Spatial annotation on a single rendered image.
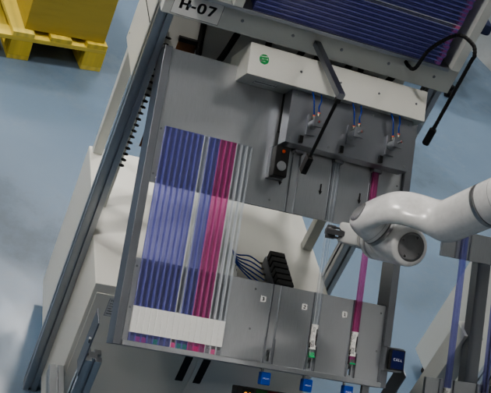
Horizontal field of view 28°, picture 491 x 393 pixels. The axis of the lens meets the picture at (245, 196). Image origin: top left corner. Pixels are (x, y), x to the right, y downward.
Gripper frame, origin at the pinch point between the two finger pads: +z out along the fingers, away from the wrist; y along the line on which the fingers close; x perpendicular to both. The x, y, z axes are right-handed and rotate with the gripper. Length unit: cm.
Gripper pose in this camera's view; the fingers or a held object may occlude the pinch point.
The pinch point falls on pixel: (345, 235)
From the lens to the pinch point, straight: 233.8
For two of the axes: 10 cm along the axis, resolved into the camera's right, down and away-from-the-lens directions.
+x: -2.1, 9.8, -0.3
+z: -3.3, -0.4, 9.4
